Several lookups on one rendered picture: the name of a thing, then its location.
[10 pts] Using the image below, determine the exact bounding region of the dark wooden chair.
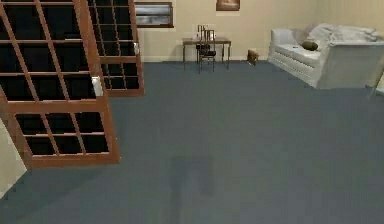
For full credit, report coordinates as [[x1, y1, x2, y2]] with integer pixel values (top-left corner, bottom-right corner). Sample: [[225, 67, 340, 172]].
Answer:
[[195, 24, 217, 75]]

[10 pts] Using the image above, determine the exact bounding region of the brown wooden table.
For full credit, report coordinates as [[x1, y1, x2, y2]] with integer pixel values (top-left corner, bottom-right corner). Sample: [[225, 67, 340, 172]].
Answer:
[[181, 36, 232, 71]]

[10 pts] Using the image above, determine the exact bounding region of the brown small box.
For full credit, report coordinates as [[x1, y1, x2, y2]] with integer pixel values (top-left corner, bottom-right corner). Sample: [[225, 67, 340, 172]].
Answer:
[[246, 49, 260, 67]]

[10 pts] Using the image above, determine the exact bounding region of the brown wooden shelf unit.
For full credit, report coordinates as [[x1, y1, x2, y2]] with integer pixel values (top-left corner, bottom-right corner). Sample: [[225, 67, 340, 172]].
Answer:
[[0, 0, 121, 170], [87, 0, 146, 98]]

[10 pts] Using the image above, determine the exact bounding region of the brown framed window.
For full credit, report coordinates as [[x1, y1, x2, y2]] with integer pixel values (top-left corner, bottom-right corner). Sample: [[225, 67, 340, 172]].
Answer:
[[134, 1, 175, 29]]

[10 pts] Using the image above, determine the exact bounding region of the brown framed picture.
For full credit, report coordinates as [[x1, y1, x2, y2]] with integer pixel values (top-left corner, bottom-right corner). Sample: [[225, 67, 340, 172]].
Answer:
[[215, 0, 241, 12]]

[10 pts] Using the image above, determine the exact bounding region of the olive green cushion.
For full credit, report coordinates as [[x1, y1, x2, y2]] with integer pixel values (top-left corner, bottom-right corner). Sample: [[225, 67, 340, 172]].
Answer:
[[301, 40, 319, 52]]

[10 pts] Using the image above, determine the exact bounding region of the white sofa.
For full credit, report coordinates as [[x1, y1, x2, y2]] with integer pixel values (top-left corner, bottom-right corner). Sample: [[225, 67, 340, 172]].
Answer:
[[267, 23, 384, 90]]

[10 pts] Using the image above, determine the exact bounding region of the white blanket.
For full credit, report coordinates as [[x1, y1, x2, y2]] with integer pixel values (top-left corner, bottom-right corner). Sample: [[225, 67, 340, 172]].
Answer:
[[308, 22, 381, 46]]

